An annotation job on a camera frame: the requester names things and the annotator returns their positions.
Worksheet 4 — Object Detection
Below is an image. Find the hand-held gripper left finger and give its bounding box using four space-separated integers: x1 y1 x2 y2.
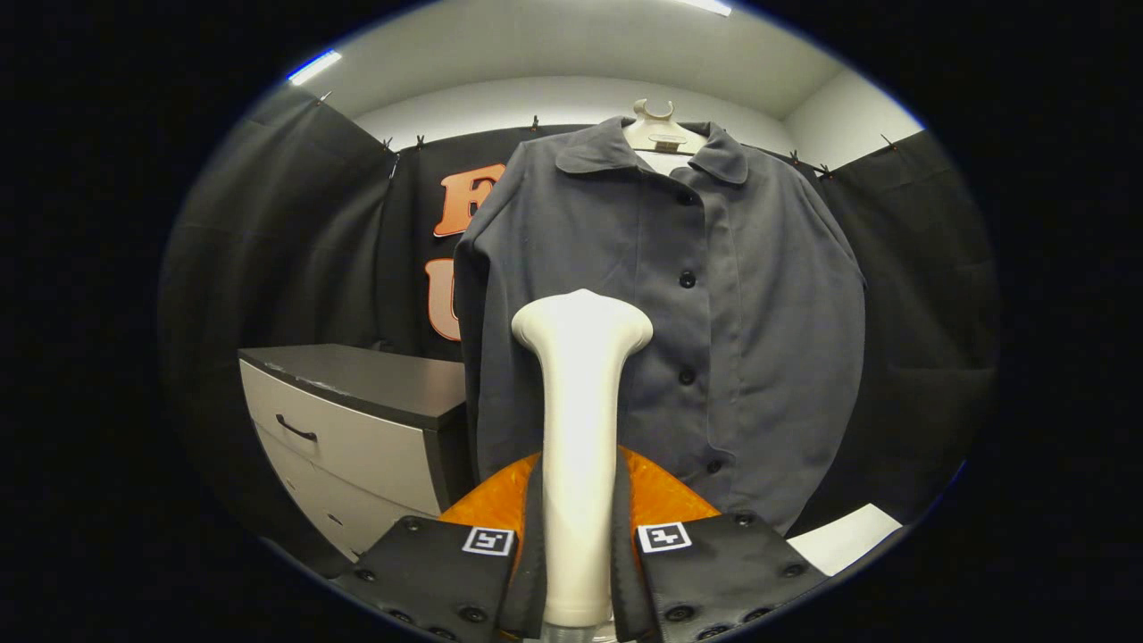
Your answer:
332 451 546 642

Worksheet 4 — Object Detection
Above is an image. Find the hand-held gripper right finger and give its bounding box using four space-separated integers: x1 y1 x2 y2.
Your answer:
612 447 830 642

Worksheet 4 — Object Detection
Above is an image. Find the dark grey button shirt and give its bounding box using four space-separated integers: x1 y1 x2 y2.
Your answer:
454 116 867 535

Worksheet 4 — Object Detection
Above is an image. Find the grey drawer cabinet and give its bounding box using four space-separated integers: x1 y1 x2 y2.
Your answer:
238 344 474 562

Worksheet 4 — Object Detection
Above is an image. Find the white mannequin torso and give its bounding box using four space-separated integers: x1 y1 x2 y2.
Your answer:
622 98 706 177

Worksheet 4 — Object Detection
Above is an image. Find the narrow ceiling light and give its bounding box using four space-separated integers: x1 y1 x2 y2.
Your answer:
288 49 343 87

